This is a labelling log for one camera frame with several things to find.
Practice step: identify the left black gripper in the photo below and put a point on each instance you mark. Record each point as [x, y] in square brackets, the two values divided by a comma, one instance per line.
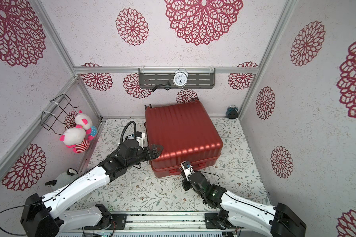
[150, 152]

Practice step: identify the red hard-shell suitcase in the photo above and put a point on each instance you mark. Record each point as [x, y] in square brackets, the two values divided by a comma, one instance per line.
[186, 133]

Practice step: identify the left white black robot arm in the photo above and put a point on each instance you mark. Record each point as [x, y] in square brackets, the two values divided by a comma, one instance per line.
[49, 215]

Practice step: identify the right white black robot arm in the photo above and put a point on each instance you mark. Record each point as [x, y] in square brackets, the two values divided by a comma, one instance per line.
[235, 211]

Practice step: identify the floral patterned table mat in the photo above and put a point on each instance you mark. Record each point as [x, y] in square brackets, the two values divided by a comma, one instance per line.
[140, 190]

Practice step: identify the upper white pink plush toy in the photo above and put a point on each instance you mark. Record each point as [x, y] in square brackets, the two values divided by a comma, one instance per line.
[84, 121]

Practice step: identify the white pink plush toy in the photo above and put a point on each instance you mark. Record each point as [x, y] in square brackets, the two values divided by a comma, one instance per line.
[84, 121]
[75, 138]

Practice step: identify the white alarm clock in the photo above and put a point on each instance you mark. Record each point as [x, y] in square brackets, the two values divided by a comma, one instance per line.
[180, 78]

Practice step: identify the lower white pink plush toy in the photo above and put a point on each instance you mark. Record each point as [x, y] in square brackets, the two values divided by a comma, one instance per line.
[75, 138]

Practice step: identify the small teal black device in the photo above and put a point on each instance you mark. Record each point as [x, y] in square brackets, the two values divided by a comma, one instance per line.
[232, 112]

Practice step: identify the grey husky plush toy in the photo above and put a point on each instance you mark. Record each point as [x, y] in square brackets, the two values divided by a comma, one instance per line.
[63, 179]

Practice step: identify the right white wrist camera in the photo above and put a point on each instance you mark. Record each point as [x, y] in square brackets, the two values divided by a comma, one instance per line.
[187, 167]

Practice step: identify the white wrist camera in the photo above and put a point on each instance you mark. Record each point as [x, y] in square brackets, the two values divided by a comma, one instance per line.
[140, 138]
[187, 167]

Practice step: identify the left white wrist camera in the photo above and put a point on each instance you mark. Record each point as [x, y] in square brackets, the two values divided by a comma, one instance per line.
[140, 138]

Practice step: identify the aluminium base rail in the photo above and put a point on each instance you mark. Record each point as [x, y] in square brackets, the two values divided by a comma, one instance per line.
[152, 224]

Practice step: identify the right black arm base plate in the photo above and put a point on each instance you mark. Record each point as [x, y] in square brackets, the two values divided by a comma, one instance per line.
[218, 220]

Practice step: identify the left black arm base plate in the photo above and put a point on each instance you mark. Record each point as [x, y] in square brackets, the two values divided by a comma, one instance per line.
[115, 222]

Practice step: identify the grey metal wall shelf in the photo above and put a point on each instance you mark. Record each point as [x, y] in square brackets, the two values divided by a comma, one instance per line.
[154, 78]

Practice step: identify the black wire wall basket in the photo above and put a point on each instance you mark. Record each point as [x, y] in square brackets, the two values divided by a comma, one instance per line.
[61, 116]

